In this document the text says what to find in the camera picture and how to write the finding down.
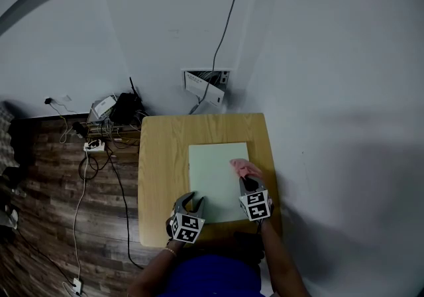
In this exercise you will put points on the person's right forearm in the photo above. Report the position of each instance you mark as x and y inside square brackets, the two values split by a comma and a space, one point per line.
[278, 256]

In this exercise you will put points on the white power strip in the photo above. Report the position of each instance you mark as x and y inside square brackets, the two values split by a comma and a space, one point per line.
[94, 145]

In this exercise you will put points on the pink cloth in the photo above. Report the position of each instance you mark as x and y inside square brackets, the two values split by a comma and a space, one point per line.
[243, 166]

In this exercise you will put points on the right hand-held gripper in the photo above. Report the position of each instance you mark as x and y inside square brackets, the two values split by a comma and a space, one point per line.
[256, 206]

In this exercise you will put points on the grey checked fabric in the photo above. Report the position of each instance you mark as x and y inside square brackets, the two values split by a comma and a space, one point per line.
[6, 136]

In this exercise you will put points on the white network device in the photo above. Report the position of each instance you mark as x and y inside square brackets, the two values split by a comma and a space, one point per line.
[103, 106]

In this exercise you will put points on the low wooden shelf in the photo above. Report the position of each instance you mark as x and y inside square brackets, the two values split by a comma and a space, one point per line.
[126, 135]

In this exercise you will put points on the small white floor adapter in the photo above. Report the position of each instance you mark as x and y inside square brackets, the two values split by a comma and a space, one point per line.
[77, 285]

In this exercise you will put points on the small wooden table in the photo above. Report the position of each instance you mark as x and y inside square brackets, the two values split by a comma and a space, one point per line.
[162, 163]

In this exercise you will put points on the person's blue clothing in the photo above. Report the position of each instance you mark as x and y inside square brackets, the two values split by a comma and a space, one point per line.
[212, 275]

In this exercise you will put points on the recessed wall network box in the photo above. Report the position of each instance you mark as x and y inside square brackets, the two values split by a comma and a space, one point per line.
[224, 78]

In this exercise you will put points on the black router with antennas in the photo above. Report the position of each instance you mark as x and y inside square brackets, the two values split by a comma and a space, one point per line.
[125, 110]

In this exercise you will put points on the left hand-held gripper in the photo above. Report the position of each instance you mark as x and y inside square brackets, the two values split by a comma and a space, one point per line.
[187, 227]

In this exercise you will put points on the person's left forearm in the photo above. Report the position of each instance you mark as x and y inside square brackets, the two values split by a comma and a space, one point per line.
[150, 275]

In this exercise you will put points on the pale green box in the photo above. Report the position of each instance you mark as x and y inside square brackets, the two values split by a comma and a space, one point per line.
[212, 176]

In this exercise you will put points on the black wall plug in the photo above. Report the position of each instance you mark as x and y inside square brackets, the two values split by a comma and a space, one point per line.
[48, 101]

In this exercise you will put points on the black power adapter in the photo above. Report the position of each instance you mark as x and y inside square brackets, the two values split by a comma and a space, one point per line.
[79, 129]

